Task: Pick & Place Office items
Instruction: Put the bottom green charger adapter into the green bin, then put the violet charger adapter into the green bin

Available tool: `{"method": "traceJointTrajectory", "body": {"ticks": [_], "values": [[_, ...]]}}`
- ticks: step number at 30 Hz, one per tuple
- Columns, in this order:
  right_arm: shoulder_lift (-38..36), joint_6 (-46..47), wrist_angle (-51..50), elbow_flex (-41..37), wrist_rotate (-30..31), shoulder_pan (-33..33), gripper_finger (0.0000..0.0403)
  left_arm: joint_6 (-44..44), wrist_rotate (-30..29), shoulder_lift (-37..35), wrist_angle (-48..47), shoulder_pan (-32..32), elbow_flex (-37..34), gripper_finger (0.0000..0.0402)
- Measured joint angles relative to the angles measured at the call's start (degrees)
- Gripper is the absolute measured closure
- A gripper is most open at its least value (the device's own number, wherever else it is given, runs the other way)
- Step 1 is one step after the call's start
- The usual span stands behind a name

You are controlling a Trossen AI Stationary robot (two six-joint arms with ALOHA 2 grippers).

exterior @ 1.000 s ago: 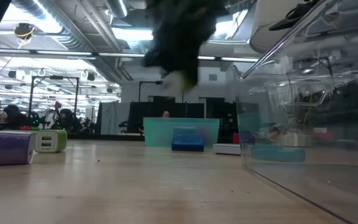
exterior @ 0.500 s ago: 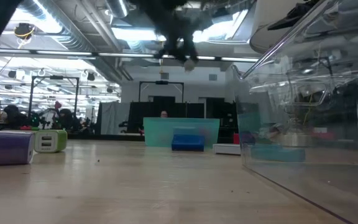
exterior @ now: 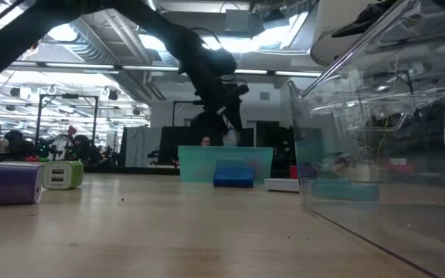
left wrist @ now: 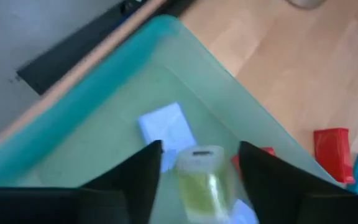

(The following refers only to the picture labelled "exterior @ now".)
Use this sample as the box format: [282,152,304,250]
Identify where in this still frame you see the grey partition panel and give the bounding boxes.
[123,126,162,168]

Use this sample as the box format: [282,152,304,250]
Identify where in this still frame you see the clear plastic bin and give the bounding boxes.
[287,0,445,278]

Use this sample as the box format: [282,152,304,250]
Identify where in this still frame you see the horizontal light bar beam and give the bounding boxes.
[5,60,324,77]

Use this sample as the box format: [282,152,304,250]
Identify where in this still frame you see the black partition panel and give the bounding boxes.
[158,120,255,166]

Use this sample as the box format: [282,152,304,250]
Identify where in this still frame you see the teal translucent plastic bin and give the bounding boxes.
[177,144,274,184]

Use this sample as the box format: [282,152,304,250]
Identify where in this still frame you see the green white USB charger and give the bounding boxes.
[42,160,85,191]

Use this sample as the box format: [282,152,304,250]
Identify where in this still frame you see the white rectangular box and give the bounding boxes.
[264,178,301,193]

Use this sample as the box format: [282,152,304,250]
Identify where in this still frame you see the black table edge rail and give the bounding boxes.
[0,159,180,177]

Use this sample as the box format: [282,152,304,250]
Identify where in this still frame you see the metal cans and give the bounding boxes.
[340,163,386,183]

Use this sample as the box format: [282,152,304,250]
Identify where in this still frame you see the black gantry frame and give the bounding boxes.
[36,93,100,156]
[172,99,208,128]

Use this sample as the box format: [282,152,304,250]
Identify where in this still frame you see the blue digital clock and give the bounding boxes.
[212,165,256,189]

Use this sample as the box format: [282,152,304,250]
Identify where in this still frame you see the white purple charger cube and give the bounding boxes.
[0,161,44,206]

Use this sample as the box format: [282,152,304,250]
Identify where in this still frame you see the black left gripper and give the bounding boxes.
[185,49,250,147]

